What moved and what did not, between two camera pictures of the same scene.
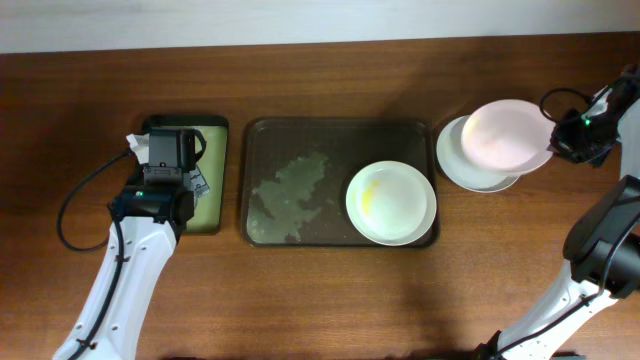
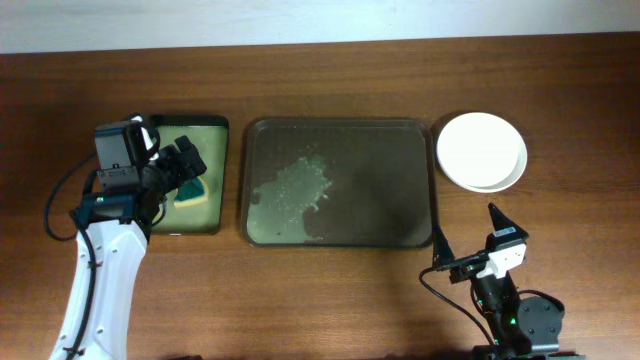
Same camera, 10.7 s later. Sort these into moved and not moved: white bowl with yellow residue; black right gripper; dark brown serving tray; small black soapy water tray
Moved: white bowl with yellow residue; black right gripper
Not moved: dark brown serving tray; small black soapy water tray
